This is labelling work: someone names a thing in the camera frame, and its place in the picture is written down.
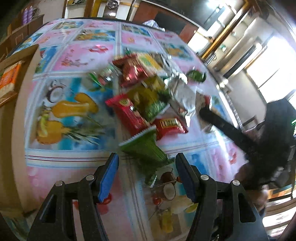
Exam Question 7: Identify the silver foil packet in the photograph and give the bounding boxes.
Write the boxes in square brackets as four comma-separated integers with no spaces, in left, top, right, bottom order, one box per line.
[168,77,196,128]
[154,53,188,83]

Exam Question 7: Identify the green pea snack packet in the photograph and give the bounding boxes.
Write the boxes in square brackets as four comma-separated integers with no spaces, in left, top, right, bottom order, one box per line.
[119,125,175,187]

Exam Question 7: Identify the orange cracker pack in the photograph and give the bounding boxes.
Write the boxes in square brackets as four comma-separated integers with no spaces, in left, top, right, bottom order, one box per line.
[1,60,25,97]

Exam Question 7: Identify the person's right hand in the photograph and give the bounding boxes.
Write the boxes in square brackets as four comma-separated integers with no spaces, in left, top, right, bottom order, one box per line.
[234,163,268,212]

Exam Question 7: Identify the brown cardboard box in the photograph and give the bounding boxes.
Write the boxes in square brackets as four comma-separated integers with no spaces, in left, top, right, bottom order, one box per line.
[1,45,41,217]

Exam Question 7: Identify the small green snack packet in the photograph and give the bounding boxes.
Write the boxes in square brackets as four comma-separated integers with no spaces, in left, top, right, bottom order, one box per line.
[186,69,207,83]

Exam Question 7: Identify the red candy bar wrapper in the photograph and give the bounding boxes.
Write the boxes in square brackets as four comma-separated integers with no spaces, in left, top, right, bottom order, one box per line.
[152,118,188,141]

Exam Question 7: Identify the yellow green snack packet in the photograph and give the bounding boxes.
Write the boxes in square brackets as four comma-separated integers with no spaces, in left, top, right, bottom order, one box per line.
[126,75,171,122]

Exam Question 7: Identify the floral patterned tablecloth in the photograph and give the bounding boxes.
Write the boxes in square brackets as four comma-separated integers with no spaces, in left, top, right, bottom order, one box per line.
[11,17,253,241]

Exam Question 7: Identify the yellow green cracker pack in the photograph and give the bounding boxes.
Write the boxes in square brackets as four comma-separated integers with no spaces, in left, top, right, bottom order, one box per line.
[137,53,167,76]

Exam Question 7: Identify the black television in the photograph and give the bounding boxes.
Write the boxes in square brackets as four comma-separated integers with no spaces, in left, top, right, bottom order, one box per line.
[144,0,226,30]

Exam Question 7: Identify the small clear green packet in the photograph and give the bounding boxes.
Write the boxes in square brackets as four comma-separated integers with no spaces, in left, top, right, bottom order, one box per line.
[89,64,121,89]

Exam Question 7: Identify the dark red snack packet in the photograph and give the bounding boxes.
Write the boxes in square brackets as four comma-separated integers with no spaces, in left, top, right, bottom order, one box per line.
[112,54,148,88]

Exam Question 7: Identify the white plastic bag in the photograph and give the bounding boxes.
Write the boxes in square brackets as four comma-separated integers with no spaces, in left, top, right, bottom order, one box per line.
[143,20,166,32]

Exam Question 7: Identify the wooden side cabinet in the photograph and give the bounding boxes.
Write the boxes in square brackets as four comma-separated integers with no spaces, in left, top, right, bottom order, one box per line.
[1,13,44,61]

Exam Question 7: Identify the purple bottles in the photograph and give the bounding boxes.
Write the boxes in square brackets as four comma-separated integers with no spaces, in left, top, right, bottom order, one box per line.
[22,6,34,25]

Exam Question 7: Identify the wooden chair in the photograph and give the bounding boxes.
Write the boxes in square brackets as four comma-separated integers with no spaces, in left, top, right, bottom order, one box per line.
[85,1,140,21]

